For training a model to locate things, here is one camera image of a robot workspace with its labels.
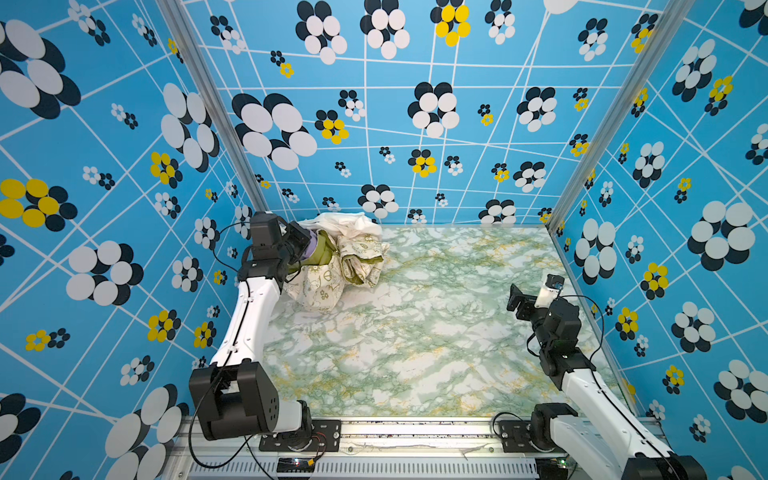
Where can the aluminium front rail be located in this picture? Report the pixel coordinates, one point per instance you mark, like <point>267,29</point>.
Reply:
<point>376,448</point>

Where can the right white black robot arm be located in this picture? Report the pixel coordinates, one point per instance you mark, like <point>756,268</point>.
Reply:
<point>601,434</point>

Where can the right aluminium corner post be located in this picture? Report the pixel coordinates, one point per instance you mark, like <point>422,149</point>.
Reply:
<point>670,21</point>

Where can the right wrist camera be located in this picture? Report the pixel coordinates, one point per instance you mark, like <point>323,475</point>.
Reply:
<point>551,289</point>

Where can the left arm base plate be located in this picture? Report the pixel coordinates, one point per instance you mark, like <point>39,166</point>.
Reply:
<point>324,435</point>

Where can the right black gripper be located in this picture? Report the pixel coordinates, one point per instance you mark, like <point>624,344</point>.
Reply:
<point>518,299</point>

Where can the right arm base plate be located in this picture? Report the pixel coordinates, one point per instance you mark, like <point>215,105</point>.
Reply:
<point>515,437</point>

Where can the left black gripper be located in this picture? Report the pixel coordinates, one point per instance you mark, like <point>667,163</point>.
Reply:
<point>298,234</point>

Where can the white cloth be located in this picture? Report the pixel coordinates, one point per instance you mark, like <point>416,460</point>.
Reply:
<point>347,225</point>

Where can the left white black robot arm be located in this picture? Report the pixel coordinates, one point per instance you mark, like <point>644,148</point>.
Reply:
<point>234,396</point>

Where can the cream patterned cloth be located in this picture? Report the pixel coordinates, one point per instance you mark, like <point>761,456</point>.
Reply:
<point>318,283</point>

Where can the purple cloth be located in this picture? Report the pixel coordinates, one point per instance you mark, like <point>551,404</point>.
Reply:
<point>312,249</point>

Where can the left aluminium corner post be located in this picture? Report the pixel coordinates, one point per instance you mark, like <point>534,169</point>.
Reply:
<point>182,31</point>

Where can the aluminium corner post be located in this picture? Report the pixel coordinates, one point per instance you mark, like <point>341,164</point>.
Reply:
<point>182,31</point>
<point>670,21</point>

